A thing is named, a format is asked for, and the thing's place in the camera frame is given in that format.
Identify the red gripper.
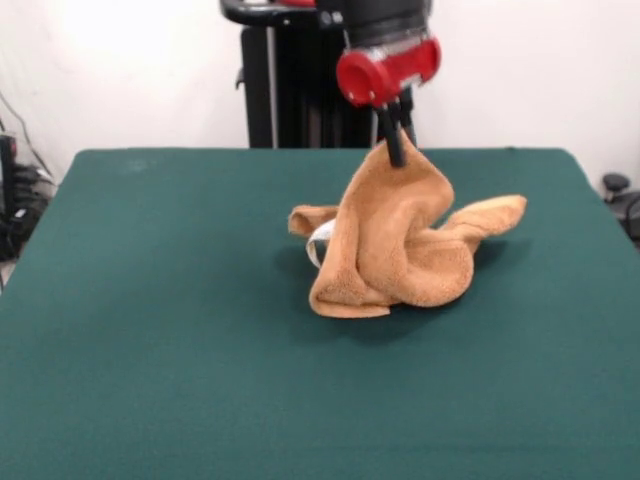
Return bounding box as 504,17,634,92
335,37,443,167

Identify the tan terry towel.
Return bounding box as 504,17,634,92
287,139,528,319

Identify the dark green table cloth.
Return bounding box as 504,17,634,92
0,147,640,480

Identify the black electronics box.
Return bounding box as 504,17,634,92
0,132,19,214

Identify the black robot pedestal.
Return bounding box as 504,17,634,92
218,0,416,149

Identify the black cable bundle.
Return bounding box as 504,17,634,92
0,163,57,262

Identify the grey cable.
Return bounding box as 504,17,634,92
0,92,51,176

